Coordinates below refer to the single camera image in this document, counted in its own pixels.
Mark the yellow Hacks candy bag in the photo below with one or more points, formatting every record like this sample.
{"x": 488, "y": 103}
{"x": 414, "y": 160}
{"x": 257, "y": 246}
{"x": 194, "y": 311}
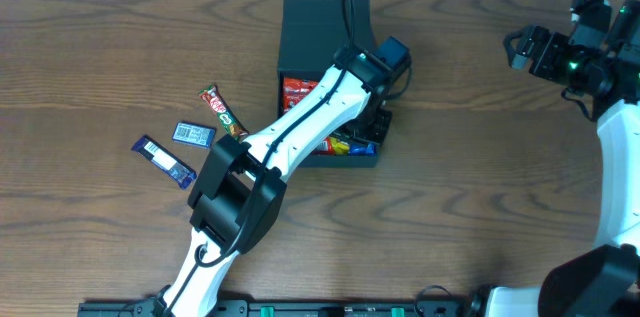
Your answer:
{"x": 337, "y": 146}

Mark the red KitKat bar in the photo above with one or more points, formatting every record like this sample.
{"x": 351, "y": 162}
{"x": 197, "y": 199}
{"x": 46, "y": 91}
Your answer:
{"x": 225, "y": 115}

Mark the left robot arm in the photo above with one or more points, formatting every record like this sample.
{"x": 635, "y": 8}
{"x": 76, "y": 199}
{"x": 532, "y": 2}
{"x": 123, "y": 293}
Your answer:
{"x": 238, "y": 195}

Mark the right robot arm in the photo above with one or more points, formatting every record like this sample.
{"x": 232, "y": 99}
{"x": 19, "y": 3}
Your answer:
{"x": 605, "y": 280}

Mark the red Hacks candy bag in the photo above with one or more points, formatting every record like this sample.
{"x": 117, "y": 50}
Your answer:
{"x": 294, "y": 91}

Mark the blue Oreo cookie pack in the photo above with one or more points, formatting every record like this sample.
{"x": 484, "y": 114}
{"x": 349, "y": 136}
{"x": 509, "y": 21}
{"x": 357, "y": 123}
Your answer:
{"x": 357, "y": 149}

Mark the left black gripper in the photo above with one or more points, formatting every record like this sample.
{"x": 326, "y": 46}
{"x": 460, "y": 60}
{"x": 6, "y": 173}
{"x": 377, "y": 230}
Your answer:
{"x": 378, "y": 135}

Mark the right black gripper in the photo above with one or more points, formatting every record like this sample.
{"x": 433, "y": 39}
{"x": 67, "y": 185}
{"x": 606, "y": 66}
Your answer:
{"x": 541, "y": 52}

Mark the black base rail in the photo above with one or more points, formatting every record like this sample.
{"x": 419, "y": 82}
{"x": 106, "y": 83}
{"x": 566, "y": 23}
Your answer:
{"x": 431, "y": 307}

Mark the long dark blue chocolate bar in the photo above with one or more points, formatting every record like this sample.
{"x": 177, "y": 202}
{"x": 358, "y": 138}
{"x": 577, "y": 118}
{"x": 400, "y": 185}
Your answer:
{"x": 174, "y": 168}

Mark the small blue candy bar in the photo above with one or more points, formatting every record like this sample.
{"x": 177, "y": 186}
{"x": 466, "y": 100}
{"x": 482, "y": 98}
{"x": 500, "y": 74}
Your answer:
{"x": 194, "y": 135}

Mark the dark green box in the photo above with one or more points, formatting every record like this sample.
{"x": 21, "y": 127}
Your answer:
{"x": 312, "y": 32}

